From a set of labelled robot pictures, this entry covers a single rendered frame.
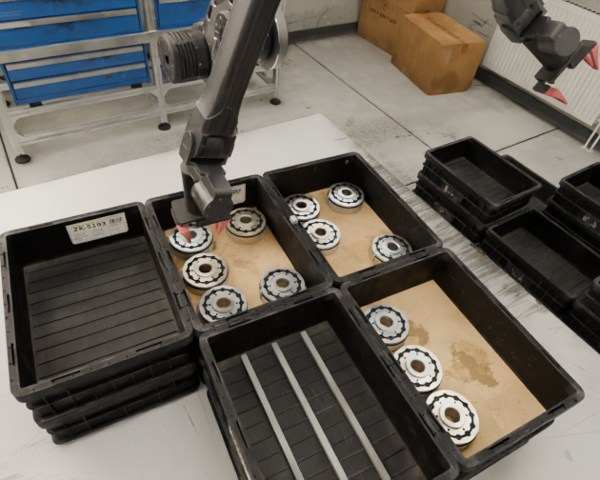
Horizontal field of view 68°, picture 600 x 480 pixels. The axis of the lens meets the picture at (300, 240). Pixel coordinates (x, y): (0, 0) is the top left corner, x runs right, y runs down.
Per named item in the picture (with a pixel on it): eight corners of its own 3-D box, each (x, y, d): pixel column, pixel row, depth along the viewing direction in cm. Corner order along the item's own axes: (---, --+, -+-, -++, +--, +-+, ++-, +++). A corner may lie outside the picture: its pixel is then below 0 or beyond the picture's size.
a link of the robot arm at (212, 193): (229, 129, 82) (185, 126, 76) (257, 167, 76) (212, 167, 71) (211, 181, 89) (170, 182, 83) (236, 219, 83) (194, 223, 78)
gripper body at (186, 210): (230, 216, 91) (229, 190, 85) (180, 230, 87) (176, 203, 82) (219, 194, 94) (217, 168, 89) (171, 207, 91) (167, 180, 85)
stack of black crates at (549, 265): (456, 281, 202) (486, 228, 177) (499, 258, 214) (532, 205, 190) (529, 350, 180) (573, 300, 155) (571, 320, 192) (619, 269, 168)
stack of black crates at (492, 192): (397, 226, 223) (423, 150, 191) (439, 208, 236) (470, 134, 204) (455, 281, 201) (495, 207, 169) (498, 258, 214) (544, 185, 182)
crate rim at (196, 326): (144, 207, 107) (142, 199, 105) (259, 179, 118) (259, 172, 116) (196, 341, 83) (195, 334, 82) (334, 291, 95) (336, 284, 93)
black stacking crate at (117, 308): (18, 270, 103) (-1, 235, 94) (150, 235, 114) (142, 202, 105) (36, 429, 79) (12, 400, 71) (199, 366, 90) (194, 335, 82)
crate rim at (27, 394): (1, 240, 96) (-3, 232, 94) (144, 207, 107) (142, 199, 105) (15, 407, 72) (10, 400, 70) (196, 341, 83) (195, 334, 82)
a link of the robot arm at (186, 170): (204, 148, 83) (174, 156, 81) (219, 170, 80) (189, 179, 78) (206, 175, 89) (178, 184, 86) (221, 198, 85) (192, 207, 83)
